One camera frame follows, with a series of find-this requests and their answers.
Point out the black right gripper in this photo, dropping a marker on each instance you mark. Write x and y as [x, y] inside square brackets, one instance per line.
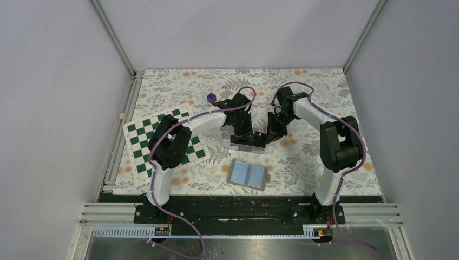
[274, 132]

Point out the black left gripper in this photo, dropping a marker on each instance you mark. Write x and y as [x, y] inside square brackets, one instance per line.
[248, 128]

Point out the clear acrylic card tray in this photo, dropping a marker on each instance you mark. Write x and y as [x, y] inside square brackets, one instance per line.
[227, 131]

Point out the grey card holder wallet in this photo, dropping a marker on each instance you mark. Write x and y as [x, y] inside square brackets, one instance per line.
[248, 175]

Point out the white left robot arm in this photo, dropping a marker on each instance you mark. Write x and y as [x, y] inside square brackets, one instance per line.
[169, 143]

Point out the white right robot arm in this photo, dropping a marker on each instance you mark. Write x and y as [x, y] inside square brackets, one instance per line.
[341, 147]

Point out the floral table cloth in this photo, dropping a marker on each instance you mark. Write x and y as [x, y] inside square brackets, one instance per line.
[293, 162]

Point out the purple yellow cube stack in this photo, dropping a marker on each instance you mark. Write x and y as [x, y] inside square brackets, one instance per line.
[213, 98]

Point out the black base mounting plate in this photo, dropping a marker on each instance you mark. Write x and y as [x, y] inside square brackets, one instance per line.
[230, 214]

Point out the green white chessboard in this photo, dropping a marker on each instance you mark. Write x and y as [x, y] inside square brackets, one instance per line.
[138, 133]

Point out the grey slotted cable duct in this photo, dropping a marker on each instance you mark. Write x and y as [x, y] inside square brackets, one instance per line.
[160, 232]

